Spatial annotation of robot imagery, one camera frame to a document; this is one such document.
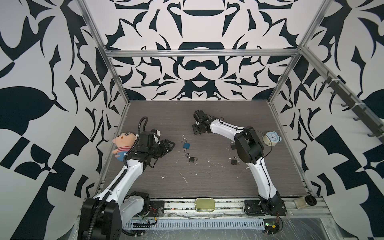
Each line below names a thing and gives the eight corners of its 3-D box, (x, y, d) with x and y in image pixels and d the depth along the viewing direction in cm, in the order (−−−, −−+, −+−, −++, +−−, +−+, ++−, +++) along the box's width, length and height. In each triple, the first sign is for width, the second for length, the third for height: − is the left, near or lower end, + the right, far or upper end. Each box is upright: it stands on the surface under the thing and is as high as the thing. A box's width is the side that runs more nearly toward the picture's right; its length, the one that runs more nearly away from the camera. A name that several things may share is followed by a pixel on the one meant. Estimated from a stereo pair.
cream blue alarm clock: (264, 147, 100) (268, 141, 95) (260, 137, 105) (264, 131, 100) (278, 147, 100) (283, 141, 95) (274, 137, 105) (279, 131, 100)
